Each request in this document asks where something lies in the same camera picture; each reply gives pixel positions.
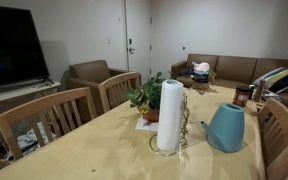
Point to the teal plastic watering can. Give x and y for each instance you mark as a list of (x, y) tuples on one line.
[(226, 129)]

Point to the green potted plant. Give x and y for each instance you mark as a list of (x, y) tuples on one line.
[(148, 96)]

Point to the terracotta plant pot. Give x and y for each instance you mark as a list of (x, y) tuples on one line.
[(151, 115)]

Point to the far left wooden chair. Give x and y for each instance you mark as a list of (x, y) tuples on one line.
[(113, 91)]

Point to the wooden chair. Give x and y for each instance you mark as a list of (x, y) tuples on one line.
[(273, 124), (58, 113), (113, 91)]

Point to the white paper under pot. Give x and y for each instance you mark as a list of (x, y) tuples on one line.
[(143, 124)]

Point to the white paper towel roll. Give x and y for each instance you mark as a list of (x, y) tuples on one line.
[(170, 115)]

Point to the metal paper towel holder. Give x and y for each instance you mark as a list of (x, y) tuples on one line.
[(166, 153)]

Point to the pile of items on sofa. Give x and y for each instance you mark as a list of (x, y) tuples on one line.
[(199, 72)]

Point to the brown leather armchair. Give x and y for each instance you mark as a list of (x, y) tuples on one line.
[(91, 74)]

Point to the white door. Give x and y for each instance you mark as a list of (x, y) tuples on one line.
[(137, 22)]

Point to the brown leather sofa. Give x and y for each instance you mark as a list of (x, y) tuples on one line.
[(231, 71)]

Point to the dark jar with label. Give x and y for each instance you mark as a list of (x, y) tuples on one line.
[(241, 95)]

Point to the near left wooden chair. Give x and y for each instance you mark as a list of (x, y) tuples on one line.
[(58, 113)]

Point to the clutter on floor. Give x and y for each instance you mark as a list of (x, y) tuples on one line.
[(28, 142)]

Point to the striped throw pillow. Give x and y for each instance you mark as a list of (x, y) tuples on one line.
[(275, 81)]

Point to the black flat screen television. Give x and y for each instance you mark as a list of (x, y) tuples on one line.
[(21, 55)]

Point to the right wooden chair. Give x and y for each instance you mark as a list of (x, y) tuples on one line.
[(273, 124)]

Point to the white tv stand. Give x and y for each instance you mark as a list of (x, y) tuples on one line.
[(10, 98)]

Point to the wicker basket on floor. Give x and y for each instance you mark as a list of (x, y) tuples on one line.
[(4, 152)]

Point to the silver door handle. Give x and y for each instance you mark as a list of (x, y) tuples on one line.
[(131, 50)]

